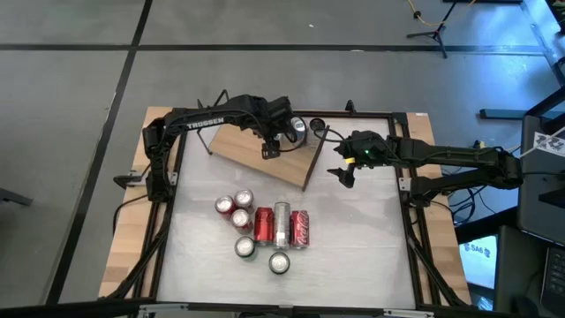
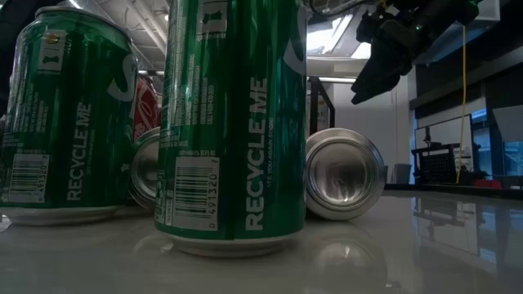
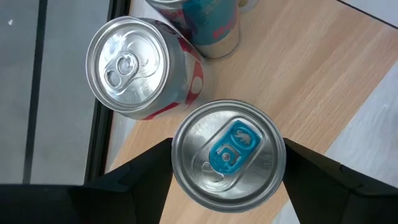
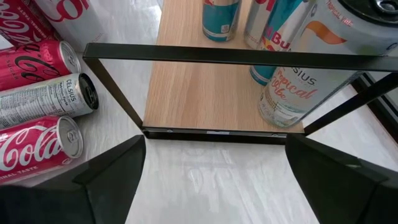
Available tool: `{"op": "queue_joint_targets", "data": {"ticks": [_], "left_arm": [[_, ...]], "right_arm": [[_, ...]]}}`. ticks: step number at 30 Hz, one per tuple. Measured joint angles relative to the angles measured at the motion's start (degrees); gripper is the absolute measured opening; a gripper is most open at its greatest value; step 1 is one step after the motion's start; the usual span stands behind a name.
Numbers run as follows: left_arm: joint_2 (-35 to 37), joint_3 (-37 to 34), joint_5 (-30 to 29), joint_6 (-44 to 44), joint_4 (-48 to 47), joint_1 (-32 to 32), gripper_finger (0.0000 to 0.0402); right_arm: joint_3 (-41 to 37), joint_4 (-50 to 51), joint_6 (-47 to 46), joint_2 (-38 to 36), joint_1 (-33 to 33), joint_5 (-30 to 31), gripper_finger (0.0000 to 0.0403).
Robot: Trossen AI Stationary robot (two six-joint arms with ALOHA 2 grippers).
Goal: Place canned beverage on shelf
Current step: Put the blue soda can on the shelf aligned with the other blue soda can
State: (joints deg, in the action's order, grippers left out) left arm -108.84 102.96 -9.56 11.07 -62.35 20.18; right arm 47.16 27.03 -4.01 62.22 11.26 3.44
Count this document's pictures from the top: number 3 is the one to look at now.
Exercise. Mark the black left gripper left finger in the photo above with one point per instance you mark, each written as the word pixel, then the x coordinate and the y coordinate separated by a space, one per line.
pixel 93 205

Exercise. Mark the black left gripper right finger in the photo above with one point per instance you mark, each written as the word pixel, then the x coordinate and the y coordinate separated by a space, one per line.
pixel 342 202

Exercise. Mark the blue silver Red Bull can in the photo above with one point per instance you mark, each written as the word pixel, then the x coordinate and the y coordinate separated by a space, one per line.
pixel 211 28
pixel 228 155

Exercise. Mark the silver Diet Coke can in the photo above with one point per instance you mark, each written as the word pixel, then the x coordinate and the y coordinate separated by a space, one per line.
pixel 130 65

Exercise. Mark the black table frame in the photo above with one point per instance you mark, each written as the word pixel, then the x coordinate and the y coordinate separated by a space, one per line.
pixel 99 140

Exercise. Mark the wooden shelf with black frame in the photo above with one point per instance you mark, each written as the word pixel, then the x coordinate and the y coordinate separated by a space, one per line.
pixel 295 77

